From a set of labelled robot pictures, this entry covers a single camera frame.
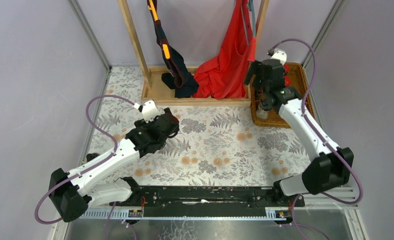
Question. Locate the wooden rack frame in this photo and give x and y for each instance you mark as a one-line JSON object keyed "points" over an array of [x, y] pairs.
{"points": [[155, 89]]}

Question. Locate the red apron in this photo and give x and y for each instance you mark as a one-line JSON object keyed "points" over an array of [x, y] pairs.
{"points": [[222, 77]]}

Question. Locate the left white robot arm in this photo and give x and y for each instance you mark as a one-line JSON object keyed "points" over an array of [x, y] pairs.
{"points": [[73, 192]]}

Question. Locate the red lid sauce jar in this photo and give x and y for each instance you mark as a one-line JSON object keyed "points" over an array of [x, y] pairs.
{"points": [[286, 69]]}

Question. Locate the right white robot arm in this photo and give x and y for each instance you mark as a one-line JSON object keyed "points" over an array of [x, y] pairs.
{"points": [[330, 164]]}

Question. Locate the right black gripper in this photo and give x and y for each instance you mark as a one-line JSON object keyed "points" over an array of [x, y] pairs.
{"points": [[256, 71]]}

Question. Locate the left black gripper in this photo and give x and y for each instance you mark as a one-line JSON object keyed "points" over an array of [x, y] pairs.
{"points": [[168, 124]]}

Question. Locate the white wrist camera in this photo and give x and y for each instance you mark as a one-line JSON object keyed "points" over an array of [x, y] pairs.
{"points": [[278, 54], [148, 109]]}

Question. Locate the wicker divided tray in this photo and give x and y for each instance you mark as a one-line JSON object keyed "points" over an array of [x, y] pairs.
{"points": [[297, 79]]}

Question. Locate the floral table mat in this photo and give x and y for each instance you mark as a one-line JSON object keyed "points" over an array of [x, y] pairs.
{"points": [[215, 146]]}

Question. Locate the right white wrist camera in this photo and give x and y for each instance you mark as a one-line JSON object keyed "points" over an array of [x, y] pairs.
{"points": [[278, 54]]}

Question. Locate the small dark bottle front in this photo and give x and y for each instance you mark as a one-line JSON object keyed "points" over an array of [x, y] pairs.
{"points": [[91, 156]]}

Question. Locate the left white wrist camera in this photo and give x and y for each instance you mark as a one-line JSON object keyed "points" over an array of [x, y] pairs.
{"points": [[148, 109]]}

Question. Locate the dark navy garment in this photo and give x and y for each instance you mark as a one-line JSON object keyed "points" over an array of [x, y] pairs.
{"points": [[178, 77]]}

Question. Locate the grey clothes hanger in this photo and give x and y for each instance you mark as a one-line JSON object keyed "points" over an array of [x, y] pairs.
{"points": [[251, 24]]}

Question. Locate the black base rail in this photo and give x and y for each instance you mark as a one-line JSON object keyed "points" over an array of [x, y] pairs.
{"points": [[158, 201]]}

